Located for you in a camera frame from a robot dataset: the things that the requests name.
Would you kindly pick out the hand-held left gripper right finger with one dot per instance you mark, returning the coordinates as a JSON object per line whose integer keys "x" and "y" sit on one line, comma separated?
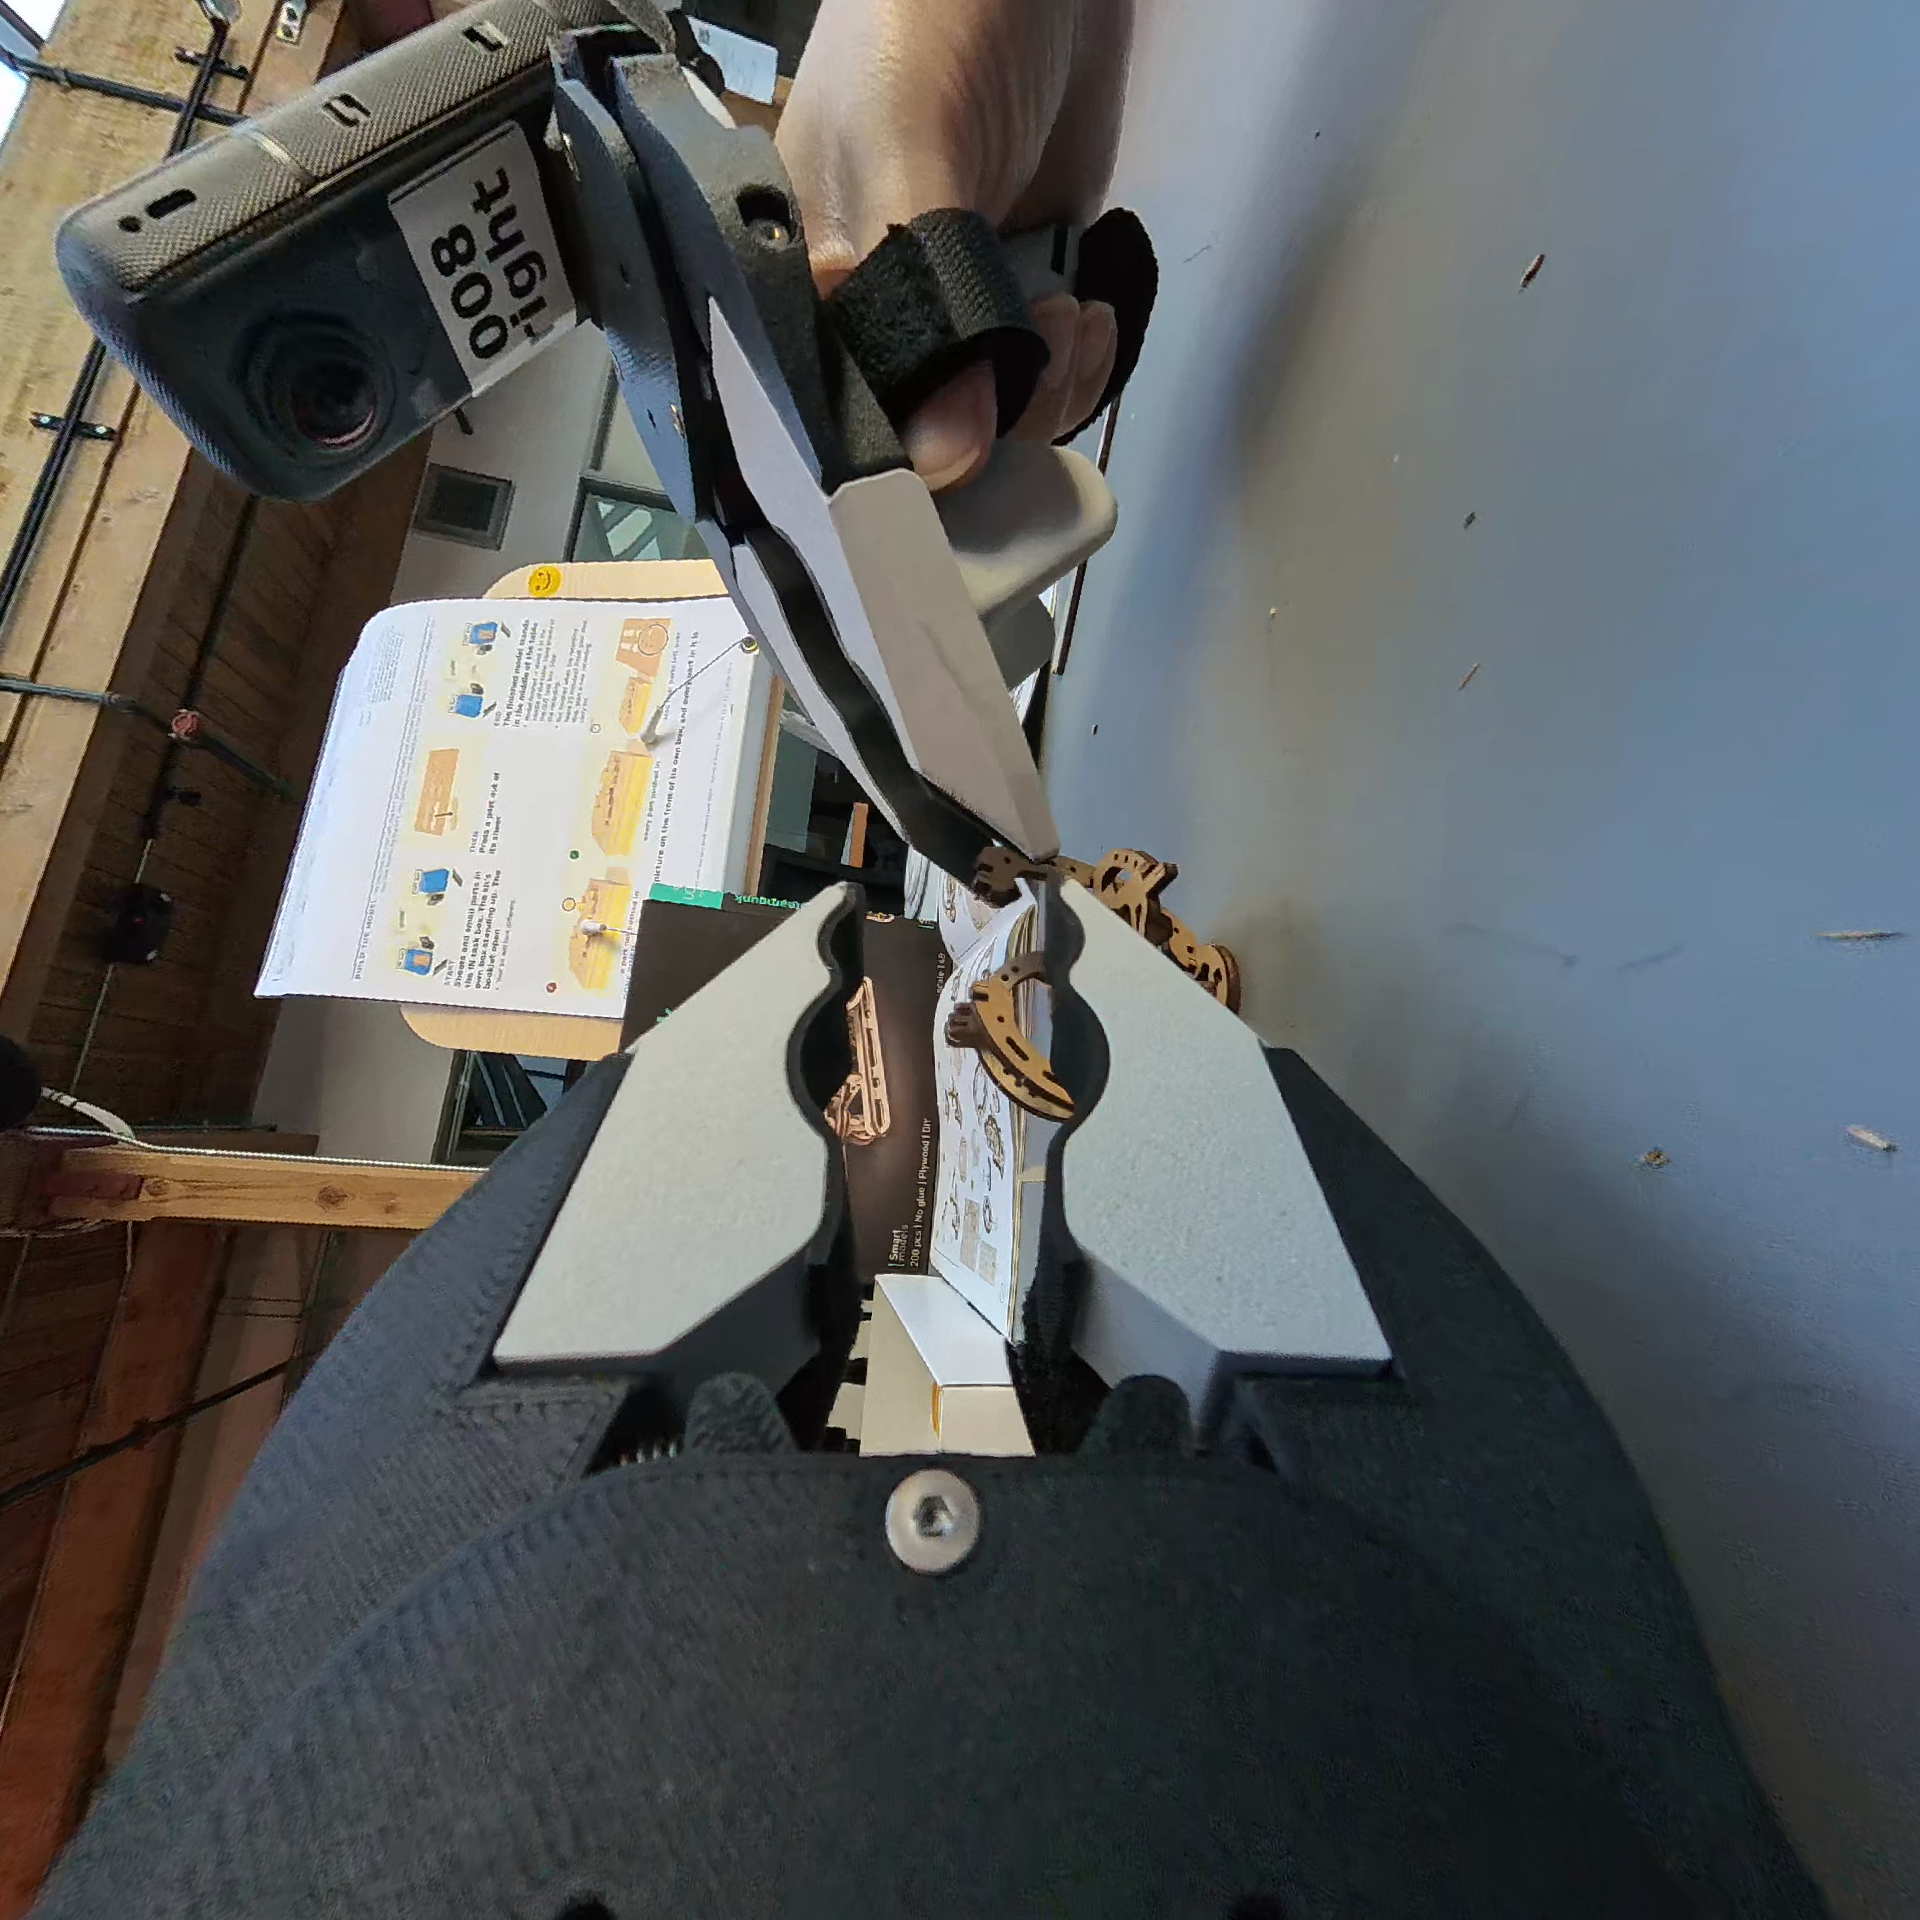
{"x": 1216, "y": 1202}

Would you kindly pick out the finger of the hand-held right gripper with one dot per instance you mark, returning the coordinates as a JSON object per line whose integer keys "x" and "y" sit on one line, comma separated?
{"x": 931, "y": 632}
{"x": 795, "y": 646}

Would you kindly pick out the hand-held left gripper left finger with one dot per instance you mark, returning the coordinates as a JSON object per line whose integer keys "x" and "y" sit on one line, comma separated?
{"x": 676, "y": 1202}

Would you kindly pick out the wooden model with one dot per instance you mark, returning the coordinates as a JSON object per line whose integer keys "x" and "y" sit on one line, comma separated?
{"x": 1143, "y": 886}

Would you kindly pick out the person's right hand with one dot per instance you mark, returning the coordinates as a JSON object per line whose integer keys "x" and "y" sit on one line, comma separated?
{"x": 960, "y": 92}

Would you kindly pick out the black product box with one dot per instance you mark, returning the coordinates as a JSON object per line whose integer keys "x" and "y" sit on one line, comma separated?
{"x": 901, "y": 1171}

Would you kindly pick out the instruction booklet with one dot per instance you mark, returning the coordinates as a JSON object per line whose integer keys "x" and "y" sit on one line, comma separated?
{"x": 983, "y": 1202}

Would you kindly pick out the white cardboard box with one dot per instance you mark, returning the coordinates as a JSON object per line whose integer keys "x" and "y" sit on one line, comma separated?
{"x": 931, "y": 1337}

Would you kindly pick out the printed instruction sheet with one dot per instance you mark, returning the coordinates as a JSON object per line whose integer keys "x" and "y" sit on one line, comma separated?
{"x": 450, "y": 720}

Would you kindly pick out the wooden plank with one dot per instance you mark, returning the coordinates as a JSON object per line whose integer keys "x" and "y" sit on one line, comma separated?
{"x": 271, "y": 1193}

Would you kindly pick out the scattered wood splinters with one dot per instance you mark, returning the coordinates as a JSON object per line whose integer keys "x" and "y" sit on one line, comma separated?
{"x": 1866, "y": 1138}

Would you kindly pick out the wall vent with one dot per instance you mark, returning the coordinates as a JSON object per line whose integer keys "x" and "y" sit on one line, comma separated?
{"x": 463, "y": 504}

